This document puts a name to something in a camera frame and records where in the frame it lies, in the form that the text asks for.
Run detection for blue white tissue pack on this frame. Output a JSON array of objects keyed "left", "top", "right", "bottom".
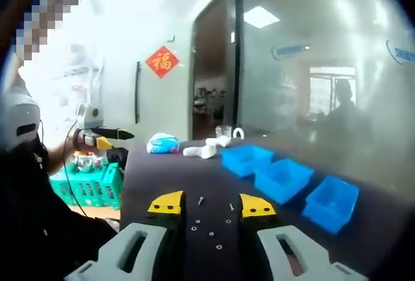
[{"left": 146, "top": 132, "right": 180, "bottom": 154}]

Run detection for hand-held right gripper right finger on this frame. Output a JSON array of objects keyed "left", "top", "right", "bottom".
[{"left": 238, "top": 193, "right": 369, "bottom": 281}]

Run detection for black bag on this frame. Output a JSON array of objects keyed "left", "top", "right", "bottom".
[{"left": 106, "top": 147, "right": 130, "bottom": 170}]

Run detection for blue plastic bin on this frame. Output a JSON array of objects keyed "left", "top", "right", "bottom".
[
  {"left": 302, "top": 175, "right": 360, "bottom": 235},
  {"left": 254, "top": 158, "right": 314, "bottom": 204},
  {"left": 220, "top": 144, "right": 275, "bottom": 178}
]

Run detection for grey head-worn device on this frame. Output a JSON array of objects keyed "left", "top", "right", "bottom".
[{"left": 0, "top": 76, "right": 42, "bottom": 147}]

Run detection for red diamond wall decoration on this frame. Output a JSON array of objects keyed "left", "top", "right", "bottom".
[{"left": 145, "top": 45, "right": 180, "bottom": 79}]

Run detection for green plastic crate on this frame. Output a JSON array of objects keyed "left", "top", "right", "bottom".
[{"left": 49, "top": 162, "right": 126, "bottom": 211}]

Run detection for vertical dark door handle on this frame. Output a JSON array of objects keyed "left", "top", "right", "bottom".
[{"left": 135, "top": 61, "right": 141, "bottom": 125}]

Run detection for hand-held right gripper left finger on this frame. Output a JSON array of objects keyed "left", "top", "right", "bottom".
[{"left": 64, "top": 190, "right": 187, "bottom": 281}]

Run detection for silver screws nuts washers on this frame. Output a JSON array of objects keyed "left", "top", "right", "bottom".
[{"left": 190, "top": 195, "right": 236, "bottom": 251}]

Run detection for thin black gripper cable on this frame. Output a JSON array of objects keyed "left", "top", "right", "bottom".
[{"left": 63, "top": 121, "right": 88, "bottom": 217}]

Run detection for person's black shirt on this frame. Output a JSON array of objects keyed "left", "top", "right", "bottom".
[{"left": 0, "top": 141, "right": 121, "bottom": 281}]

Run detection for clear glass cup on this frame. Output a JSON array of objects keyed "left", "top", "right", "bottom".
[{"left": 215, "top": 124, "right": 233, "bottom": 139}]

